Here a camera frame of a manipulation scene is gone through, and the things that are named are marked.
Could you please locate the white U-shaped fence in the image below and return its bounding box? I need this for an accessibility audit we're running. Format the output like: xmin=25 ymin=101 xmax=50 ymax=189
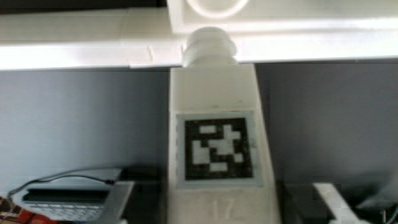
xmin=0 ymin=8 xmax=398 ymax=71

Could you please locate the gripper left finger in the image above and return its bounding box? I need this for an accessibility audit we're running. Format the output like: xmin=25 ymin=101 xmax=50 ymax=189
xmin=87 ymin=181 xmax=163 ymax=224

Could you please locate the grey keyboard device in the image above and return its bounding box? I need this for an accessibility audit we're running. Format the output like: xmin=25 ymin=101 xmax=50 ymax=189
xmin=21 ymin=188 xmax=110 ymax=221

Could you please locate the white square tabletop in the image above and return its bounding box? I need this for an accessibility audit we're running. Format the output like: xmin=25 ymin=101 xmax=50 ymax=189
xmin=167 ymin=0 xmax=398 ymax=33

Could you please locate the white table leg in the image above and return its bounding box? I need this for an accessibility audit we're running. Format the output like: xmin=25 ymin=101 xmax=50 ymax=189
xmin=167 ymin=27 xmax=281 ymax=224

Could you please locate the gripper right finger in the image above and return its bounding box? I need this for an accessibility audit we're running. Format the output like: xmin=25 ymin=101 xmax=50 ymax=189
xmin=279 ymin=183 xmax=371 ymax=224

